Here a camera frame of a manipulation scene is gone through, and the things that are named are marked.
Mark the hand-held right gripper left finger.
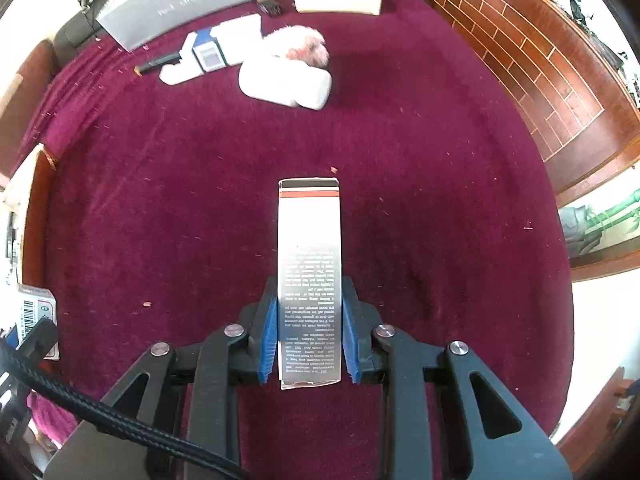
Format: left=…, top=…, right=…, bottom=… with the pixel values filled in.
left=97, top=275, right=280, bottom=480

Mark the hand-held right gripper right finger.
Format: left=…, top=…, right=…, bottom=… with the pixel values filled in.
left=341, top=276, right=571, bottom=480

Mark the silver box red stripe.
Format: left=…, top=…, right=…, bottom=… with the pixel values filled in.
left=276, top=177, right=345, bottom=391

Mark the white gold-rimmed box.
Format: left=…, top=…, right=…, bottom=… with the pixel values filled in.
left=0, top=144, right=58, bottom=288

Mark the white barcode box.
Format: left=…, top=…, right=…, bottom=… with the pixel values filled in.
left=15, top=282, right=60, bottom=361

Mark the maroon velvet tablecloth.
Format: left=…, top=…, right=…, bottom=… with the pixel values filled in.
left=25, top=0, right=576, bottom=480

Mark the white plastic bottle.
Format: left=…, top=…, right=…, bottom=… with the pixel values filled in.
left=238, top=55, right=333, bottom=111

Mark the flat white carton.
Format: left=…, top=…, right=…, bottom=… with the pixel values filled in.
left=159, top=32, right=206, bottom=87

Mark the blue and white cigarette pack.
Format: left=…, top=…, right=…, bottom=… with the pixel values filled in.
left=190, top=27, right=228, bottom=73

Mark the black marker pink cap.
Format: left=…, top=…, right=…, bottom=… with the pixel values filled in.
left=134, top=52, right=183, bottom=76

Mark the pink fluffy ball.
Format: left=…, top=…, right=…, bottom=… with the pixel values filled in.
left=262, top=25, right=331, bottom=68

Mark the small white box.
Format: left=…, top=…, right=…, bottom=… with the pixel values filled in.
left=210, top=13, right=264, bottom=66

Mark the large grey cardboard box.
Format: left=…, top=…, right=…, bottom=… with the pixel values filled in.
left=95, top=0, right=301, bottom=53

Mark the black braided cable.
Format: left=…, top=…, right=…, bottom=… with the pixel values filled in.
left=0, top=340, right=251, bottom=480

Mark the bamboo wall picture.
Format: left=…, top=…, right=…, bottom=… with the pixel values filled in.
left=557, top=192, right=640, bottom=261

